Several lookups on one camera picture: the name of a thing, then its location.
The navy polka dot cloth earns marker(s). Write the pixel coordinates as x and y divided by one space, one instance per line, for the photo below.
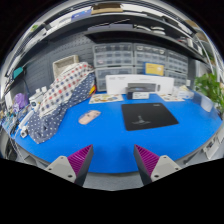
46 123

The small black mouse box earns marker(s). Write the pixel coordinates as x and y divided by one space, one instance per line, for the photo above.
140 88

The grey pegboard panel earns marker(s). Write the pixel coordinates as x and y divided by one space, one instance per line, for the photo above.
40 73

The dark wall shelf unit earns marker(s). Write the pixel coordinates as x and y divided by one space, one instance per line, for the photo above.
133 33

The purple bag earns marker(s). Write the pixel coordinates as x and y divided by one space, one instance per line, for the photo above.
20 100

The red blue checkered cloth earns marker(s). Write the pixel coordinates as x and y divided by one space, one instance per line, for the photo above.
66 86

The teal tool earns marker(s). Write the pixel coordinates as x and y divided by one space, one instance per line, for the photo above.
18 72

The black mouse pad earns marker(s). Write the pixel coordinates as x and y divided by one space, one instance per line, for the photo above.
148 116

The green potted plant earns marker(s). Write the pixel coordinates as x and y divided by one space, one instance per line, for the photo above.
208 88

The long white keyboard box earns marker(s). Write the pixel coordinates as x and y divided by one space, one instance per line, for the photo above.
116 83

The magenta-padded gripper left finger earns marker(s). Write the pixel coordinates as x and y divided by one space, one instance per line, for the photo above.
63 166

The white plastic bottles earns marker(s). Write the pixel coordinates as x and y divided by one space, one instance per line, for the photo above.
37 98

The colourful sticker sheet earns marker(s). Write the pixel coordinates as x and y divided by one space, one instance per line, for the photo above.
171 97
105 98

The yellow card box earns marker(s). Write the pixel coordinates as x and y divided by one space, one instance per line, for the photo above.
154 69

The yellow red tool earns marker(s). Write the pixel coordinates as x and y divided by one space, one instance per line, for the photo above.
92 90

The grey drawer cabinet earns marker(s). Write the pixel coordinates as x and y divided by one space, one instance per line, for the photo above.
139 70
113 55
177 61
178 78
106 75
150 53

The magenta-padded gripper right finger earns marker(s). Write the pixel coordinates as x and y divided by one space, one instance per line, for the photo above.
163 166

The cream woven basket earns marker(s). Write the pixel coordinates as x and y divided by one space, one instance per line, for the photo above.
63 65

